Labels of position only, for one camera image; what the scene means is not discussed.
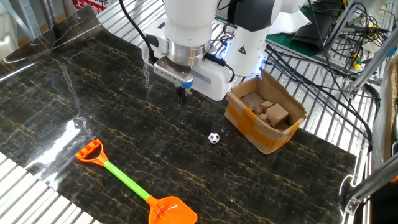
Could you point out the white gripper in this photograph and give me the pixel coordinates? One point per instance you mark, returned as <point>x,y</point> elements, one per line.
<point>214,84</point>

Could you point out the mini soccer ball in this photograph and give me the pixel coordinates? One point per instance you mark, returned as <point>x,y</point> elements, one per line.
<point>213,137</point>

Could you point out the orange green toy shovel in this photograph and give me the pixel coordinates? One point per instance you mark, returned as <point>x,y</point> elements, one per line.
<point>127,179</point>

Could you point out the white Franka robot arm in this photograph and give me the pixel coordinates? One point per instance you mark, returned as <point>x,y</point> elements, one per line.
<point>248,46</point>

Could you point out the flat wooden block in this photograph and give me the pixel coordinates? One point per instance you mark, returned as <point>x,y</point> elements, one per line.
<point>252,99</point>

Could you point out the cardboard box with orange tape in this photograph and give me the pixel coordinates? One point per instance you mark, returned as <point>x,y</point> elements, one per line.
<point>248,124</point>

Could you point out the small wooden cube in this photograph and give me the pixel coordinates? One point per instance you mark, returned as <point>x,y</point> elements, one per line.
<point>263,117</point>
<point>257,109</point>
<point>266,105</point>

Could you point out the black marble pattern mat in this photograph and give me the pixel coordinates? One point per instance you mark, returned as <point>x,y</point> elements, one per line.
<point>93,109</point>

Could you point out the large wooden block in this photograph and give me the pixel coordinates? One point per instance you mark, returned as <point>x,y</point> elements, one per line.
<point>276,114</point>

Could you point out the green table mat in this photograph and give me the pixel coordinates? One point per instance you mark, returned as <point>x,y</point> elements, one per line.
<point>289,43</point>

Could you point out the white paper sheet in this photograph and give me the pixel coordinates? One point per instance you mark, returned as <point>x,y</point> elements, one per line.
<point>289,23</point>

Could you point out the red white sign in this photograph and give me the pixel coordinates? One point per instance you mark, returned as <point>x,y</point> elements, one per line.
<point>90,4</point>

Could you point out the black pouch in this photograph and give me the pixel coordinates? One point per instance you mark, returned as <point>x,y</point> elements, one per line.
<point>314,31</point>

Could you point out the yellow green screwdriver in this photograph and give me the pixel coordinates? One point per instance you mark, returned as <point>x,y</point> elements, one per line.
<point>357,60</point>

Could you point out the slanted aluminium profile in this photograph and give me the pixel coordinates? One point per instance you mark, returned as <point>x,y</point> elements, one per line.
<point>373,63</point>

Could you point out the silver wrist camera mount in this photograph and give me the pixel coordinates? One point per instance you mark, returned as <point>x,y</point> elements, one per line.
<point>171,73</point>

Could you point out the grey metal shelf frame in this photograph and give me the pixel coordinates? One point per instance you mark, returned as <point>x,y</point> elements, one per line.
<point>28,17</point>

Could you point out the aluminium profile with bracket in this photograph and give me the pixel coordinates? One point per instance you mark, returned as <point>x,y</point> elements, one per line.
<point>373,182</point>

